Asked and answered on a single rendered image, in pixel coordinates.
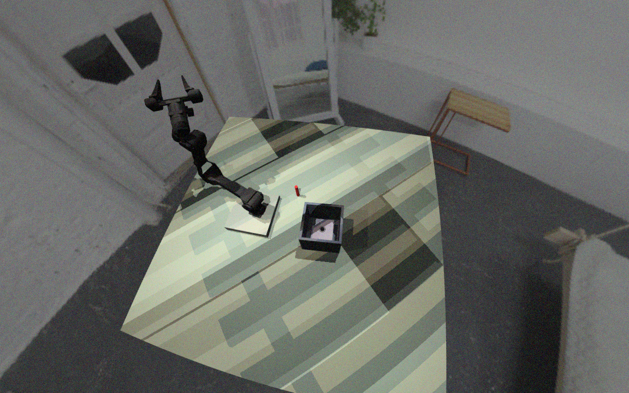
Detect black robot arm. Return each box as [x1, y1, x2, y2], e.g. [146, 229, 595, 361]
[171, 117, 266, 218]

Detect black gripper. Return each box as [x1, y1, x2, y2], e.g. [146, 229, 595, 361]
[144, 75, 203, 120]

